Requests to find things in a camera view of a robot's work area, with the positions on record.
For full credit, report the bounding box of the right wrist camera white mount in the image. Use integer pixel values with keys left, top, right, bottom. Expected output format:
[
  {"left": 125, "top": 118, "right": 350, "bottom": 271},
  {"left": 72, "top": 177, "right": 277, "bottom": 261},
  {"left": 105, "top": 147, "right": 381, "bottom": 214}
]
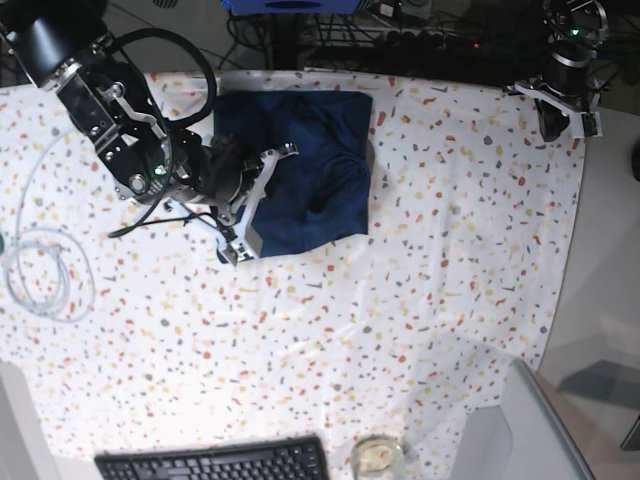
[{"left": 164, "top": 142, "right": 301, "bottom": 266}]

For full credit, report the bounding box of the blue box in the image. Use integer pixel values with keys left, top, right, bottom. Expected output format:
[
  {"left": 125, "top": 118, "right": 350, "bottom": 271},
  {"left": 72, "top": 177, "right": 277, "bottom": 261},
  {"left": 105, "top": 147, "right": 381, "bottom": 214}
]
[{"left": 221, "top": 0, "right": 371, "bottom": 15}]

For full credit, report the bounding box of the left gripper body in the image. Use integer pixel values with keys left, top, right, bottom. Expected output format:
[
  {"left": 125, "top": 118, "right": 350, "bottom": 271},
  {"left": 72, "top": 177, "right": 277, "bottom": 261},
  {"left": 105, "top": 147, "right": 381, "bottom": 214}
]
[{"left": 542, "top": 49, "right": 592, "bottom": 105}]

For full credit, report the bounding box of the terrazzo patterned tablecloth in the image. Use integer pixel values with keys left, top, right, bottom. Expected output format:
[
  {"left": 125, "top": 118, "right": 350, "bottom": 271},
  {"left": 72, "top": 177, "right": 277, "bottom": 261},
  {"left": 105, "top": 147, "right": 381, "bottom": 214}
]
[{"left": 1, "top": 71, "right": 585, "bottom": 479}]

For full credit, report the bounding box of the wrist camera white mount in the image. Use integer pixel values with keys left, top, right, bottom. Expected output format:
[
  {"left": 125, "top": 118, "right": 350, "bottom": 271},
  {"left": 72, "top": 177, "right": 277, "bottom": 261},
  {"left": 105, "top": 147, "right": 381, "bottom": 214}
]
[
  {"left": 164, "top": 142, "right": 301, "bottom": 266},
  {"left": 503, "top": 79, "right": 603, "bottom": 143}
]

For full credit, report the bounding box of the clear glass jar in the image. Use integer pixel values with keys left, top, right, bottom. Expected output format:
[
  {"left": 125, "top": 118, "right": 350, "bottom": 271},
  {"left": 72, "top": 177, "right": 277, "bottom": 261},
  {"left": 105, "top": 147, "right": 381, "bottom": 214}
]
[{"left": 351, "top": 435, "right": 406, "bottom": 480}]

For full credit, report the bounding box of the black computer keyboard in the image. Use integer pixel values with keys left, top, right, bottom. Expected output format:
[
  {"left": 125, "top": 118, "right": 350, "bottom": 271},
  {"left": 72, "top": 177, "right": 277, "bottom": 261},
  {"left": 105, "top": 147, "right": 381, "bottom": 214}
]
[{"left": 94, "top": 436, "right": 330, "bottom": 480}]

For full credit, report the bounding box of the coiled white cable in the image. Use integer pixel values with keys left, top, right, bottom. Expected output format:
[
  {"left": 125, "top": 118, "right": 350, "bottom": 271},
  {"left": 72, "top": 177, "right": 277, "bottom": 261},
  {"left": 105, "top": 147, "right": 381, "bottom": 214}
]
[{"left": 3, "top": 127, "right": 97, "bottom": 324}]

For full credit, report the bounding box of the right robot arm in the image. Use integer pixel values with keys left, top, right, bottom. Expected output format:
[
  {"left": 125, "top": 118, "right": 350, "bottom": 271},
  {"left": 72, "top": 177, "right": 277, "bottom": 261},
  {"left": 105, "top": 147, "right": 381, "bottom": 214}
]
[{"left": 1, "top": 1, "right": 263, "bottom": 241}]

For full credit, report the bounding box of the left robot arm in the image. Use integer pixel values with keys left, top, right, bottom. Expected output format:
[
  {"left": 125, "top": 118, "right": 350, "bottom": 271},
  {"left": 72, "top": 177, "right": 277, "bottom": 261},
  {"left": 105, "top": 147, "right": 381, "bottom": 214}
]
[{"left": 532, "top": 1, "right": 609, "bottom": 142}]

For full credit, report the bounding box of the navy blue t-shirt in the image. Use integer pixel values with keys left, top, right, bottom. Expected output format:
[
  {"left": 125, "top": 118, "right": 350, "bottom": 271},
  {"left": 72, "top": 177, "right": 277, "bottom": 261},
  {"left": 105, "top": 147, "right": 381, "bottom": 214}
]
[{"left": 214, "top": 91, "right": 373, "bottom": 258}]

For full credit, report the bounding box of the grey laptop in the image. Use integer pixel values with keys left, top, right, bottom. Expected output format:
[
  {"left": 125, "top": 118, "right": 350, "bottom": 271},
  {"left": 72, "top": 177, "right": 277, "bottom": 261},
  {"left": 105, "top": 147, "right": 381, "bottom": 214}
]
[{"left": 501, "top": 360, "right": 594, "bottom": 480}]

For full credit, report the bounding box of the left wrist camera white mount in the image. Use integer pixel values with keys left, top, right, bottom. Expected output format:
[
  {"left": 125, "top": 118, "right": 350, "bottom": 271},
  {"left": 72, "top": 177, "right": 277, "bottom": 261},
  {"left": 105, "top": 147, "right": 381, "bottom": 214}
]
[{"left": 503, "top": 79, "right": 603, "bottom": 143}]

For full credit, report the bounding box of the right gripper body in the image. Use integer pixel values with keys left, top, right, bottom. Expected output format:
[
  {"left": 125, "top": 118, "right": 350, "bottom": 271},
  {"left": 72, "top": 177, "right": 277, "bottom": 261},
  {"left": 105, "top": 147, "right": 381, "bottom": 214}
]
[{"left": 194, "top": 135, "right": 263, "bottom": 210}]

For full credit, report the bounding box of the black power strip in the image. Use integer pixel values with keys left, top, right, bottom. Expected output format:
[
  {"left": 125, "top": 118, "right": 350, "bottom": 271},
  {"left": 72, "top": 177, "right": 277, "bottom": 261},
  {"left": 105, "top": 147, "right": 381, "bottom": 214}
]
[{"left": 374, "top": 29, "right": 481, "bottom": 51}]

